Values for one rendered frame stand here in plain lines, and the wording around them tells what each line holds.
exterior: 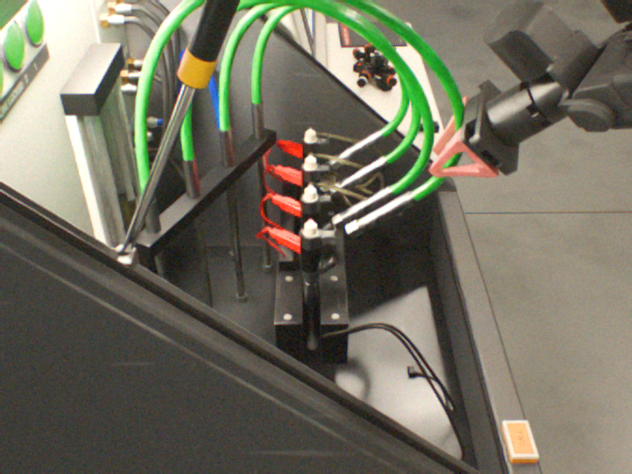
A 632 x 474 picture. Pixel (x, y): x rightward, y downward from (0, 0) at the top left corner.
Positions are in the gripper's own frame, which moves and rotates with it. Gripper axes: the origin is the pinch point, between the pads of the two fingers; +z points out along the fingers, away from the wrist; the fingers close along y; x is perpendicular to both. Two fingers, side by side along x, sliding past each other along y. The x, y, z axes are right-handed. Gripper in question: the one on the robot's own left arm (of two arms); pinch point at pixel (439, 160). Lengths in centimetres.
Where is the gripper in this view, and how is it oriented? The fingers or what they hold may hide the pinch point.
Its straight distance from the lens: 84.3
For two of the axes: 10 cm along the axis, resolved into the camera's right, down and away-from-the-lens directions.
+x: 7.4, 5.5, 3.8
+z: -6.3, 3.7, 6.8
